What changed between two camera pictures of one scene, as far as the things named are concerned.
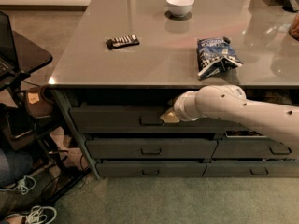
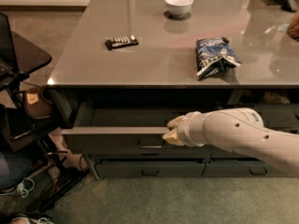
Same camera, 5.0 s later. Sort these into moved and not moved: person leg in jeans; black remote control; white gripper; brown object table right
Moved: white gripper
Not moved: black remote control; brown object table right; person leg in jeans
